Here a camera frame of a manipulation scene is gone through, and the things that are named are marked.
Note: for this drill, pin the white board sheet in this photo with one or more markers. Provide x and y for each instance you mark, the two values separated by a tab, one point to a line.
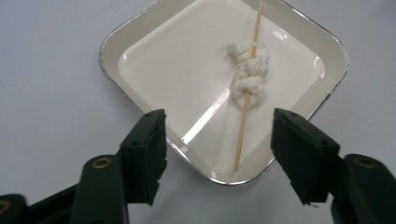
46	62

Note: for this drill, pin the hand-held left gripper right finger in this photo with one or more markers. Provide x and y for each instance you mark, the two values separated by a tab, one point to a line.
302	155

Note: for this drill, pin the white puffy food piece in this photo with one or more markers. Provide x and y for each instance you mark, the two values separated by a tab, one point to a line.
238	49
239	88
261	67

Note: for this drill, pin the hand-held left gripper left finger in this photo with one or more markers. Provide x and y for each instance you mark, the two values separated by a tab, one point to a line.
143	155

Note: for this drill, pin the thin wooden skewer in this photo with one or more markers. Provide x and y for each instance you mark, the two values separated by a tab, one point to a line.
241	140

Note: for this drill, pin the square white metal-rimmed tray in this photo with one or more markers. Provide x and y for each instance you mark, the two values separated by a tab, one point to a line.
174	77

